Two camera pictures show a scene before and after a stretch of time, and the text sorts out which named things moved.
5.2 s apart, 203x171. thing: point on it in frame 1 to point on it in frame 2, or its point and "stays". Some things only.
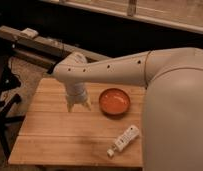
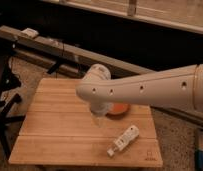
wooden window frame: [188, 15] stays
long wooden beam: [40, 49] stays
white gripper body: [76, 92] to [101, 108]
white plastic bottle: [124, 140] stays
